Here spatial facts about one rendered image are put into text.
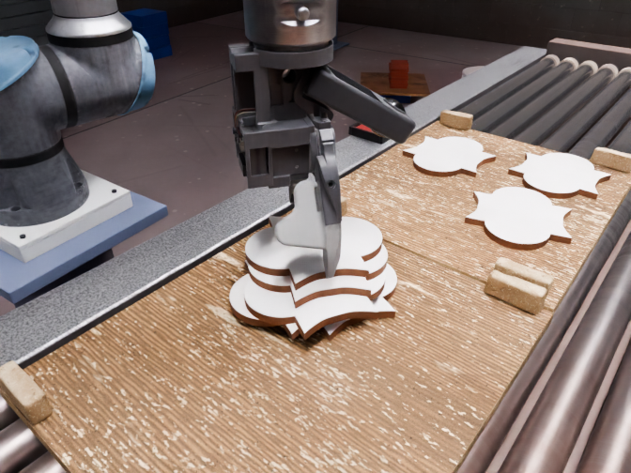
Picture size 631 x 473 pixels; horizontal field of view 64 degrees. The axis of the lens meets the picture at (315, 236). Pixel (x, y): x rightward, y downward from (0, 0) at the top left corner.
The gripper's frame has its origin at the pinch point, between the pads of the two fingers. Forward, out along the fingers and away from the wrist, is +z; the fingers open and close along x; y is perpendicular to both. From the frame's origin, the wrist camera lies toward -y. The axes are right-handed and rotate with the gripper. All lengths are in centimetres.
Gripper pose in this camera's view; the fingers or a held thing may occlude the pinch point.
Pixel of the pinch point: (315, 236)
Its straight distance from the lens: 54.3
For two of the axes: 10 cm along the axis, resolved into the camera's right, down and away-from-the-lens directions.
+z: 0.0, 8.3, 5.6
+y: -9.6, 1.5, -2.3
